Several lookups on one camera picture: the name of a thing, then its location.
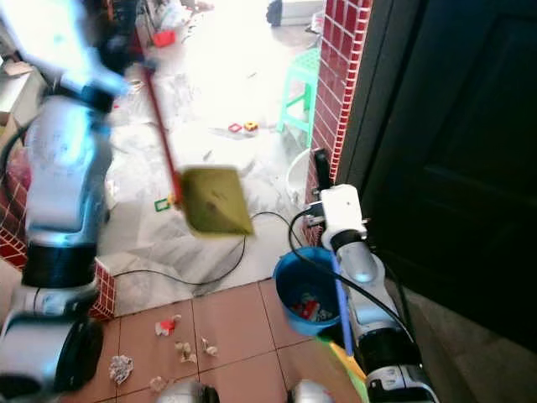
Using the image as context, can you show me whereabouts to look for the silver robot foot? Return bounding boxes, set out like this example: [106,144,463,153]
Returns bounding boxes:
[154,379,220,403]
[289,379,338,403]

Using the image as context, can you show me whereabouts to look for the cardboard box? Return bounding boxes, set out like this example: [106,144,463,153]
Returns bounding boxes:
[1,60,44,120]

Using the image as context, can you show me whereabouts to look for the white basin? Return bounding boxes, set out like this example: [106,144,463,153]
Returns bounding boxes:
[284,148,316,205]

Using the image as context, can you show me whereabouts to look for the black wheel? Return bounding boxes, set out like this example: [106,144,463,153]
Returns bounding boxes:
[266,0,285,27]

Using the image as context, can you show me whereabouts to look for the red-handled broom with yellow bristles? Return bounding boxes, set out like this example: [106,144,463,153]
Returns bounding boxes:
[139,63,256,239]

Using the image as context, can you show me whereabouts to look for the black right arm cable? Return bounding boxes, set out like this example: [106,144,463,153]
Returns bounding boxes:
[288,206,416,337]

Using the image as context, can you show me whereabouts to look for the blue plastic bucket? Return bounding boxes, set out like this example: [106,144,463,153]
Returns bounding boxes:
[272,245,345,340]

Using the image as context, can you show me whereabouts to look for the red and white paper scrap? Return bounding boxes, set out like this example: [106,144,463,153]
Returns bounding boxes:
[154,314,185,338]

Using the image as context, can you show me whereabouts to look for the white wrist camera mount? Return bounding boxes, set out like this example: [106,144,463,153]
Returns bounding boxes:
[319,184,369,246]
[0,0,112,81]

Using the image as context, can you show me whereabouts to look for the silver robot right foot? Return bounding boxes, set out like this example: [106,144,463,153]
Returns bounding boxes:
[289,379,338,403]

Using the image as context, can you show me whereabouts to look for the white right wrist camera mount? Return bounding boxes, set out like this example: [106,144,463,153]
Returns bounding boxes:
[319,184,369,246]

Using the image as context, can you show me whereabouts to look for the red and yellow toy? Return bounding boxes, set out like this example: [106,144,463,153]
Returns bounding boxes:
[226,121,260,136]

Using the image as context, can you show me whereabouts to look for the dark door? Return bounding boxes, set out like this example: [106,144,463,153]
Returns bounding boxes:
[336,0,537,355]

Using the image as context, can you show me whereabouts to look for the crumpled white paper ball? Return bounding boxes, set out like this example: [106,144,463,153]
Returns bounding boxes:
[107,353,136,387]

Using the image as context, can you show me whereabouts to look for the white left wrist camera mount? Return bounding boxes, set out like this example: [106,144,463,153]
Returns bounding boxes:
[0,0,112,81]

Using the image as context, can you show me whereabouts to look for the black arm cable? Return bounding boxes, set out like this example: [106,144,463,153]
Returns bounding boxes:
[0,124,28,182]
[288,206,416,337]

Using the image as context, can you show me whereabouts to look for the green frame toy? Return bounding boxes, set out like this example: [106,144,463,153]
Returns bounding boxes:
[153,195,178,214]

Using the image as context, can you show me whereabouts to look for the blue-handled green dustpan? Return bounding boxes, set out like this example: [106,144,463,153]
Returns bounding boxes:
[317,250,372,403]

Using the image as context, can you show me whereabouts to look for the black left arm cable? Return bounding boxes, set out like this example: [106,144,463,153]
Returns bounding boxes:
[0,124,28,182]

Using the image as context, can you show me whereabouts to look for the green plastic stool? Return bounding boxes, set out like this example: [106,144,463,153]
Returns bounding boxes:
[274,47,322,149]

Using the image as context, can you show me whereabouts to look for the small red basket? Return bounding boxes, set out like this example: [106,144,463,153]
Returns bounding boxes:
[150,29,178,49]

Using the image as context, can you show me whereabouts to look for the pink plastic bag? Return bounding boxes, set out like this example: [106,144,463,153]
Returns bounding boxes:
[7,149,33,205]

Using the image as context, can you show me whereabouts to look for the black floor cable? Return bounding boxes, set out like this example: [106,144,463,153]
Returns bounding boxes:
[112,211,296,288]

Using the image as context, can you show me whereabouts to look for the silver robot left foot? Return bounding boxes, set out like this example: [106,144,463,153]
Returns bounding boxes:
[154,379,220,403]

